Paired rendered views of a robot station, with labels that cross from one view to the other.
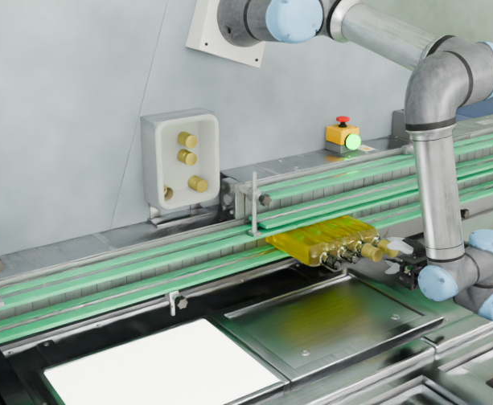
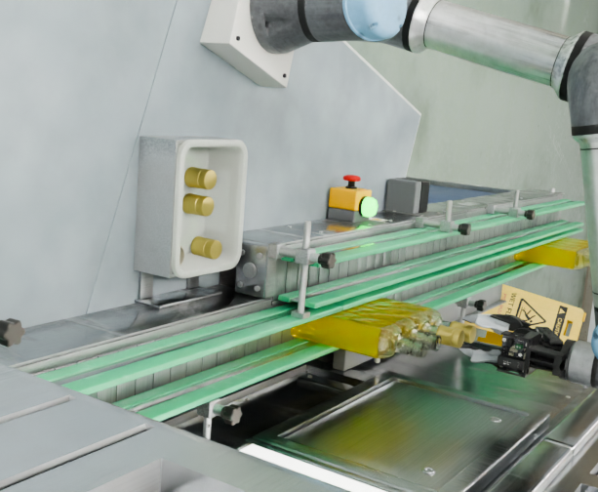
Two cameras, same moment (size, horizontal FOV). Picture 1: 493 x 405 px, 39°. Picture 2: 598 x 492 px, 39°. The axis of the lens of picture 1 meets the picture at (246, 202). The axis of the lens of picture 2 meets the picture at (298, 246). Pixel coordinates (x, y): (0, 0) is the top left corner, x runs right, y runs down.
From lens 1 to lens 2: 72 cm
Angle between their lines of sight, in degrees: 25
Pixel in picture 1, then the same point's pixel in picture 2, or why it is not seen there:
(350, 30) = (440, 29)
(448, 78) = not seen: outside the picture
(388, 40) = (503, 39)
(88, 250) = (82, 337)
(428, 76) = not seen: outside the picture
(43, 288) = not seen: hidden behind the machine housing
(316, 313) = (396, 425)
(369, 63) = (371, 113)
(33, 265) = (5, 358)
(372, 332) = (487, 438)
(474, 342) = not seen: outside the picture
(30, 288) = not seen: hidden behind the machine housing
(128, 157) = (119, 198)
